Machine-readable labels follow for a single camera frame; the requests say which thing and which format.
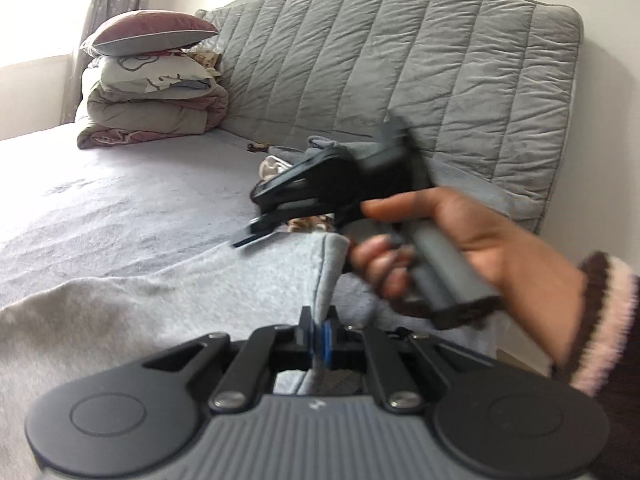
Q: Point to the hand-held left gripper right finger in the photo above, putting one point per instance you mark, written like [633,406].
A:
[326,345]

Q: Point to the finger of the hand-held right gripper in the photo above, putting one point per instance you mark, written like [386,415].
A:
[285,185]
[265,227]

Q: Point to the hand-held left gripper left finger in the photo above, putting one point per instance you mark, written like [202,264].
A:
[307,335]

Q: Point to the grey sweatshirt garment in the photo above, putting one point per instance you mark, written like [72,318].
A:
[150,300]

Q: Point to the person's right forearm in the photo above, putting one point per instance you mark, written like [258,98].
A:
[615,340]

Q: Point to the person's right hand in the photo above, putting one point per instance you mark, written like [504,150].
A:
[510,260]

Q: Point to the white folded cloth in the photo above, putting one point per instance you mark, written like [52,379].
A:
[274,166]

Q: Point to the brown patterned garment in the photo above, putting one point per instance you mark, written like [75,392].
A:
[310,222]

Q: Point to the grey quilted headboard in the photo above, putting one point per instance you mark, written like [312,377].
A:
[400,50]

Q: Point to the folded grey pink comforter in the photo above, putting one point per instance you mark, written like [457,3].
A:
[150,115]

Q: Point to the pink pillow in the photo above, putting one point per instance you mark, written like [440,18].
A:
[150,30]

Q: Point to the window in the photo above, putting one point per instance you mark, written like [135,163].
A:
[45,10]

